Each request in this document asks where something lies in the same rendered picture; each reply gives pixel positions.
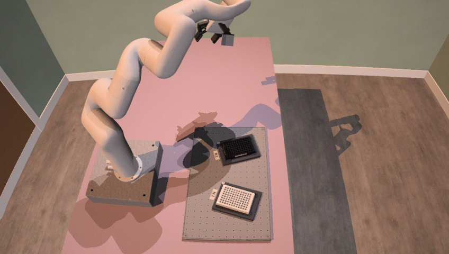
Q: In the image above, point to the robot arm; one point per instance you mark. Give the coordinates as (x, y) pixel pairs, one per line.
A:
(110, 99)

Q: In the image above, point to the beige label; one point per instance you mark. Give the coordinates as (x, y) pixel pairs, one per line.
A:
(216, 155)
(214, 192)

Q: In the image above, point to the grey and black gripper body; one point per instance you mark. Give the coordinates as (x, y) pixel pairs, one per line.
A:
(213, 26)

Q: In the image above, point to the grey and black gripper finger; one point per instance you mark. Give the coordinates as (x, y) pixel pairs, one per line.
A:
(215, 37)
(200, 26)

